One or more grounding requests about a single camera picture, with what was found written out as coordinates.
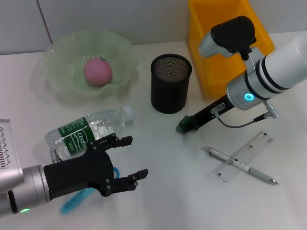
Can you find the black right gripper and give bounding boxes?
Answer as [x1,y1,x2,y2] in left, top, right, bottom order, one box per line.
[188,94,235,132]

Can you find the arm cable with plugs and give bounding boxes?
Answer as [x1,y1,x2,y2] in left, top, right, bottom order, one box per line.
[49,148,63,164]
[210,100,281,128]

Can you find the clear green-label water bottle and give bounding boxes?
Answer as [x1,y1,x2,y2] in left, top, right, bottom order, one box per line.
[45,104,135,164]

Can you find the clear plastic ruler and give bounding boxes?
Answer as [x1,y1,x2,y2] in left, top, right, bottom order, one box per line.
[214,130,275,184]

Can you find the green plastic wrapper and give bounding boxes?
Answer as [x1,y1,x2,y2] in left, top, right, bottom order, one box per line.
[176,114,193,134]

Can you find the translucent green fruit plate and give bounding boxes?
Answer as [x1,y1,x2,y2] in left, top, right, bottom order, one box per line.
[38,30,140,106]

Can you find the pink toy peach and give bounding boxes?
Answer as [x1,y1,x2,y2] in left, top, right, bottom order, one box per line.
[83,57,113,86]

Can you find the black mesh pen holder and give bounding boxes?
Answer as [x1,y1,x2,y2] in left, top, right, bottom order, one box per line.
[150,53,192,115]

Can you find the grey white pen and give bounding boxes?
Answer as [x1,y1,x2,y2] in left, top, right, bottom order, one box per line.
[201,146,279,185]

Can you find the yellow plastic bin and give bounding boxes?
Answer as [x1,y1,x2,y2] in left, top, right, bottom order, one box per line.
[187,0,275,97]

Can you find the left arm cable with plugs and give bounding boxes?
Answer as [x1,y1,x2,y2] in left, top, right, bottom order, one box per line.
[49,148,63,164]

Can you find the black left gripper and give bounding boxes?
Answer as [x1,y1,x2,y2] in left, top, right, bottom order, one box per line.
[44,133,149,201]

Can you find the right arm cable with plugs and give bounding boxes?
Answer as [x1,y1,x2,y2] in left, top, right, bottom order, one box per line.
[210,100,281,128]

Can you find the blue cyan scissors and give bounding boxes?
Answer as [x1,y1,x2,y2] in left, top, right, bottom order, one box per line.
[59,165,120,215]

